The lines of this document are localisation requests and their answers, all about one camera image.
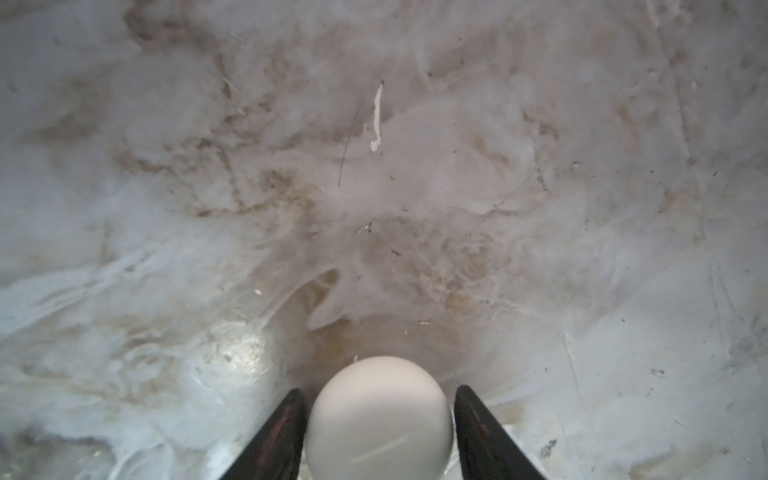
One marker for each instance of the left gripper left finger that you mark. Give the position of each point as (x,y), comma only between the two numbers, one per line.
(275,452)

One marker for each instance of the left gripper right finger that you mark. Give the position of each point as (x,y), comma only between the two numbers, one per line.
(486,451)

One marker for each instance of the white earbud charging case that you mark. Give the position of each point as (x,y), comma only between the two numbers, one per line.
(381,417)

